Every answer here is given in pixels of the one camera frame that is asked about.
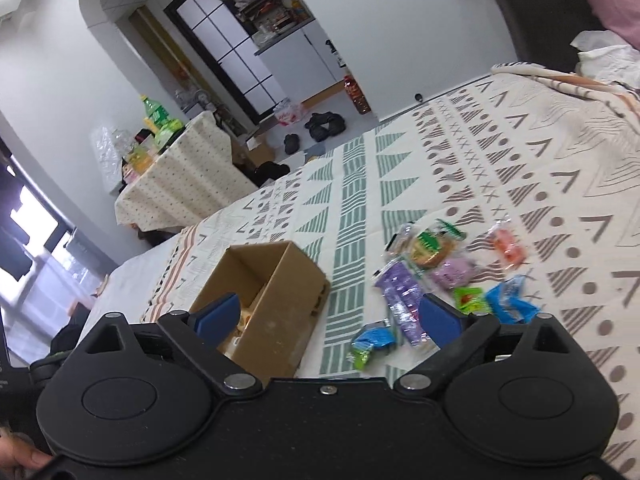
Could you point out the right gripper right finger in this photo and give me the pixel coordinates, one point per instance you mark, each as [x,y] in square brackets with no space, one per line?
[461,340]

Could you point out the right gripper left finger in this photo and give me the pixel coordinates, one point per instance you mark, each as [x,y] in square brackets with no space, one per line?
[198,335]

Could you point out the orange jelly snack packet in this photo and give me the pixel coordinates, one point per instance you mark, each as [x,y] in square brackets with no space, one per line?
[510,249]

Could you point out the green red small packet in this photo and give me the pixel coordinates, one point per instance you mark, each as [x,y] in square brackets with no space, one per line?
[470,299]

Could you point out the pink round snack packet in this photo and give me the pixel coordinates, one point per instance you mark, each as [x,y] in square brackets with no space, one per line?
[454,272]

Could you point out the purple snack packet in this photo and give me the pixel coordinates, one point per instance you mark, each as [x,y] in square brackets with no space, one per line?
[402,293]

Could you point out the blue green snack packet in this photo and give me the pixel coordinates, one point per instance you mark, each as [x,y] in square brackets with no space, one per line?
[371,338]

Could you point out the brown cardboard box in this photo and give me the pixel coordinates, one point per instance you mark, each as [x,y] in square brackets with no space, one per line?
[281,293]

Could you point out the green round biscuit packet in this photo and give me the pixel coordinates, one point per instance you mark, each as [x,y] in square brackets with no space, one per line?
[430,247]

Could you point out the silver brown snack bar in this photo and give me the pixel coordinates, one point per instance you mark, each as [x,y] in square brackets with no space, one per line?
[400,241]

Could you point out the dotted cream tablecloth table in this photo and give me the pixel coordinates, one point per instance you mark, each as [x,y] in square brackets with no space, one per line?
[193,179]

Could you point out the patterned bedspread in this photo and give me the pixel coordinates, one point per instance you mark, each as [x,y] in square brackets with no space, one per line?
[554,158]

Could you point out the black slipper single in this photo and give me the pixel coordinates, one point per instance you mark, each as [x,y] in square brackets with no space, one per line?
[291,144]

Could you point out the green soda bottle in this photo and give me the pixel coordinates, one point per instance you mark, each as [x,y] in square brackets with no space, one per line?
[157,114]

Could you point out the pink water bottle pack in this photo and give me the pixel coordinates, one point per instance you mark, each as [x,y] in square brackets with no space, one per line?
[288,112]

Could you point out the black slippers pile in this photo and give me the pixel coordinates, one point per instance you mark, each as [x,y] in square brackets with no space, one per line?
[322,126]

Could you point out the white crumpled cloth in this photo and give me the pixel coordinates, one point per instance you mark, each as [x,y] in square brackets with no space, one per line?
[606,57]

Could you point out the pink pillow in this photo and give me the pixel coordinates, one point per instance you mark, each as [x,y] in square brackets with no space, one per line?
[619,16]

